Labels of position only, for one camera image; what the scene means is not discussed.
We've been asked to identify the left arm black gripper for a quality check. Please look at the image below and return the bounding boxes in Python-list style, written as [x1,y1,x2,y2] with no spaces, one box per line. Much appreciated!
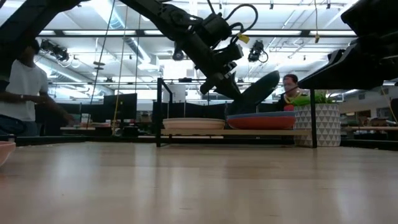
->
[189,34,245,101]

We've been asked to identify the dark teal plate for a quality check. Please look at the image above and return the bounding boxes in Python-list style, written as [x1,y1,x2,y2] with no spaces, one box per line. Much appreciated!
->
[226,70,280,116]

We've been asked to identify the blue plate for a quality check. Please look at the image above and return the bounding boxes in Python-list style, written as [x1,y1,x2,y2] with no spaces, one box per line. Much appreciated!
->
[226,111,297,119]

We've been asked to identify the magenta plate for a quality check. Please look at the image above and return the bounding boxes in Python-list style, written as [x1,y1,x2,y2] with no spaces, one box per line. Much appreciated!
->
[226,115,297,131]

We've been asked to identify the cream plate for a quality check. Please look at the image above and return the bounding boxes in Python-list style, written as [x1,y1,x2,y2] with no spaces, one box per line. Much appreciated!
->
[162,117,226,131]

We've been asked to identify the orange plate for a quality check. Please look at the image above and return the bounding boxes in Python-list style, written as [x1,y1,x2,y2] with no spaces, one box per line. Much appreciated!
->
[0,141,17,168]

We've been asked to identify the green succulent plant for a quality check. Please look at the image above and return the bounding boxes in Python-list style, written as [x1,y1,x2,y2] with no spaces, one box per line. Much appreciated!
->
[290,89,336,107]

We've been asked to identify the person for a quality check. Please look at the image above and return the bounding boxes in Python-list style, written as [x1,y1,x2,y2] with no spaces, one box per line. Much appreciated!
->
[275,73,310,112]
[0,39,75,138]

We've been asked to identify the white patterned plant pot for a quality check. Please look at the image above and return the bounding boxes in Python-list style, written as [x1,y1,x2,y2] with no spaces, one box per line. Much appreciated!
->
[294,103,342,147]

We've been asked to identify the black monitor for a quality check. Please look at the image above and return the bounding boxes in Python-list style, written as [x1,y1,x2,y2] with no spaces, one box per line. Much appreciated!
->
[103,93,138,121]

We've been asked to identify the black hanging camera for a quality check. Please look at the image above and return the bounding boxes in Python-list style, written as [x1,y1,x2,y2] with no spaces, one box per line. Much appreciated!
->
[248,39,269,63]

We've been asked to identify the black wire dish rack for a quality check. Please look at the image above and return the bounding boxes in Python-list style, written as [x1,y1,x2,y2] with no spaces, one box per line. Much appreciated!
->
[155,77,318,149]

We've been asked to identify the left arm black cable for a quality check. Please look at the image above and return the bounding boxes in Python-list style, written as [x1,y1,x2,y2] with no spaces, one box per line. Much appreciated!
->
[223,3,259,35]

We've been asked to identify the black aluminium table frame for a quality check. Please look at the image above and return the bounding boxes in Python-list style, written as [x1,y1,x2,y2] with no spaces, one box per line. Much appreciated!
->
[0,0,398,147]

